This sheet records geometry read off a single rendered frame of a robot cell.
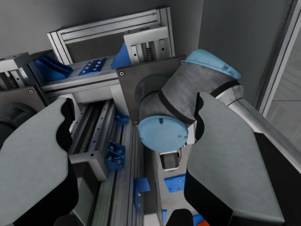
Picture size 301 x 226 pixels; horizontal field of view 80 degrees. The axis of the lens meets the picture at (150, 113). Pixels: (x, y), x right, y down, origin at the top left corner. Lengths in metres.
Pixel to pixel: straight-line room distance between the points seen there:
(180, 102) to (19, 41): 1.65
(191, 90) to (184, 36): 1.29
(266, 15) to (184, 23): 0.88
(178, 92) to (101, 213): 0.34
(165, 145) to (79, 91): 0.43
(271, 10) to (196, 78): 0.51
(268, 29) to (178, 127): 0.55
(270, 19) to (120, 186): 0.74
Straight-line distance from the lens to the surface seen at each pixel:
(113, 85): 0.71
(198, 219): 3.60
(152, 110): 0.42
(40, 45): 1.83
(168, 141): 0.43
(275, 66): 0.77
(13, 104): 0.74
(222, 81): 0.38
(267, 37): 0.83
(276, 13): 0.81
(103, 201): 0.53
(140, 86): 0.58
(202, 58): 0.39
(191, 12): 1.64
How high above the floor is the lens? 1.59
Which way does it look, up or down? 57 degrees down
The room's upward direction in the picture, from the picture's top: 176 degrees clockwise
